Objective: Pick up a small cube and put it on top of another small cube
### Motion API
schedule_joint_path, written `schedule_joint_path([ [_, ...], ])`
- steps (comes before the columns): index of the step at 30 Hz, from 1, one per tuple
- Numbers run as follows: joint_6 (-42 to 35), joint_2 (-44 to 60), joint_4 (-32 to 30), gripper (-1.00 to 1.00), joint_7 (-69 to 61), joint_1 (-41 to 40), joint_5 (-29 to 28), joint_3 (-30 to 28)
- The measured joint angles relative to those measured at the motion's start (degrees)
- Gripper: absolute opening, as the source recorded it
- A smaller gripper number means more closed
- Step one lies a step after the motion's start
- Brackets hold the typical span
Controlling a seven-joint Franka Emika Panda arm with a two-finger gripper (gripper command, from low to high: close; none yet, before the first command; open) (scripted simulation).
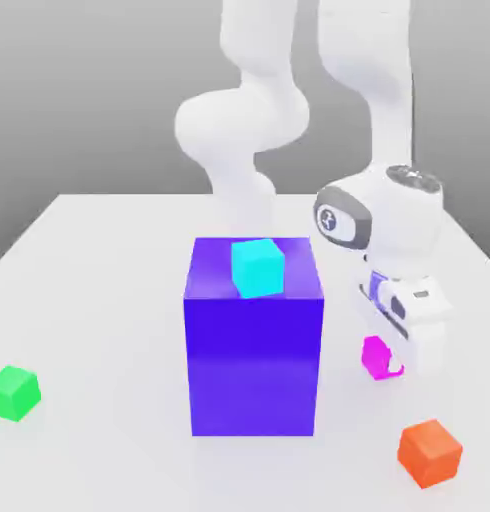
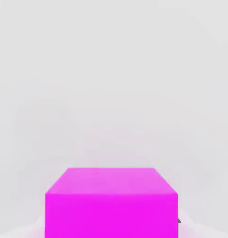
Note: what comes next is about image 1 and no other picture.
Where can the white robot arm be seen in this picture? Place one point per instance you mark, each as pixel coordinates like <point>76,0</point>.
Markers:
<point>245,120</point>

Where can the large blue box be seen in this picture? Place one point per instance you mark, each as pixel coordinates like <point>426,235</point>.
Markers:
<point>253,360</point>

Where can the small magenta cube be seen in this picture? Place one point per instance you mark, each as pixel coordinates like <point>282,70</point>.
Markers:
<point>374,356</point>

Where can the small green cube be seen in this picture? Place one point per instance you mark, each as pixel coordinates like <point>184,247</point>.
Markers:
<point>13,394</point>

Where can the small orange cube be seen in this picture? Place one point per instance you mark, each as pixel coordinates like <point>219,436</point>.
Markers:
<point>429,454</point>

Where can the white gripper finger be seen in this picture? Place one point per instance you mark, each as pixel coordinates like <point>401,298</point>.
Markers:
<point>396,359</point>

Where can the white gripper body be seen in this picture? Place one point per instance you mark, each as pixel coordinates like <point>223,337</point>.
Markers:
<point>427,344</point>

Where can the small cyan cube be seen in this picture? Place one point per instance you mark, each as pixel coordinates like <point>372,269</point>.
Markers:
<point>257,268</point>

